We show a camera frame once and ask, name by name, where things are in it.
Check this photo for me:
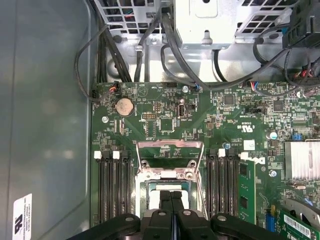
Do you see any CPU socket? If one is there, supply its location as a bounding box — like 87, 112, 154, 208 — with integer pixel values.
134, 171, 202, 221

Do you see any black graphics card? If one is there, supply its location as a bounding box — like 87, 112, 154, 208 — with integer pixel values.
278, 196, 320, 240

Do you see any green RAM stick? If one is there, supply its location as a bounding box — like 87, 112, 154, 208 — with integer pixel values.
237, 160, 257, 225

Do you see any round coin battery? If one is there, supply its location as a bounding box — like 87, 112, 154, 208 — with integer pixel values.
114, 96, 135, 118

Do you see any black cable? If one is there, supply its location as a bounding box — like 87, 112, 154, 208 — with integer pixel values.
98, 23, 133, 83
159, 7, 301, 91
212, 48, 230, 83
134, 7, 164, 83
73, 23, 121, 103

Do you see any white label sticker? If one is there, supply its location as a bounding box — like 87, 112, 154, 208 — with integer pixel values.
12, 192, 33, 236

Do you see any black open PC case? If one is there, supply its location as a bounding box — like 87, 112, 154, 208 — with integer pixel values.
0, 0, 320, 240

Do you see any green motherboard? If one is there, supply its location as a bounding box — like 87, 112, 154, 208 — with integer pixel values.
89, 81, 320, 240

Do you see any silver metal drive cage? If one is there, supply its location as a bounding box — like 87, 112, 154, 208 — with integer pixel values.
93, 0, 301, 50

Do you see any thin wire locking lever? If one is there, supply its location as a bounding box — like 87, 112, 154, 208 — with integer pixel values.
196, 171, 209, 221

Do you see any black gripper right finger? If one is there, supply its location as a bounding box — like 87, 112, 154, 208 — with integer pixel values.
170, 190, 283, 240

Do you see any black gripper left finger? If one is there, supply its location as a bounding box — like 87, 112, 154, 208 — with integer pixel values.
65, 190, 175, 240

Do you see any black RAM slot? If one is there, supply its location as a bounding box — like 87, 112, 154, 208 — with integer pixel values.
125, 149, 133, 216
116, 149, 125, 218
106, 149, 115, 222
217, 148, 226, 217
227, 148, 237, 218
98, 149, 106, 223
208, 148, 216, 218

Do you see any silver finned heat sink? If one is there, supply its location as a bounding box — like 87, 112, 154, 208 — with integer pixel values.
284, 140, 320, 181

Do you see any silver CPU plate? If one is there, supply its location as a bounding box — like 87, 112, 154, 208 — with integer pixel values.
148, 184, 191, 211

